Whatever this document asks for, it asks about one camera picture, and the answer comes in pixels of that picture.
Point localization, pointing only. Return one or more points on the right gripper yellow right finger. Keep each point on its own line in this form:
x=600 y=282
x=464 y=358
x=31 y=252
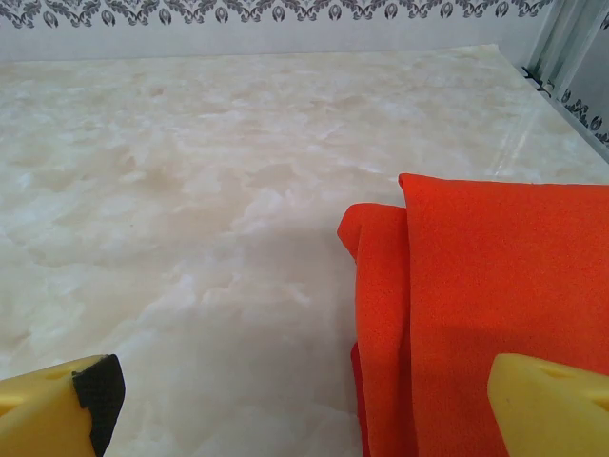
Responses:
x=552 y=414

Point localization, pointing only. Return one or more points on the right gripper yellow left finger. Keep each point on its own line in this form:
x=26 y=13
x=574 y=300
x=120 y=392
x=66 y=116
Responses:
x=43 y=409

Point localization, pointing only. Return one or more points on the folded orange t-shirt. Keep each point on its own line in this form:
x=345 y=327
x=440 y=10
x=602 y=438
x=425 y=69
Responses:
x=476 y=266

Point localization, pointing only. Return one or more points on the black corner bracket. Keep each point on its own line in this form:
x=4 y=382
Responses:
x=540 y=83

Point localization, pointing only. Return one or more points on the aluminium corner post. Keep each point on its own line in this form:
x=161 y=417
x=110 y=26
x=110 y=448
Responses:
x=561 y=38

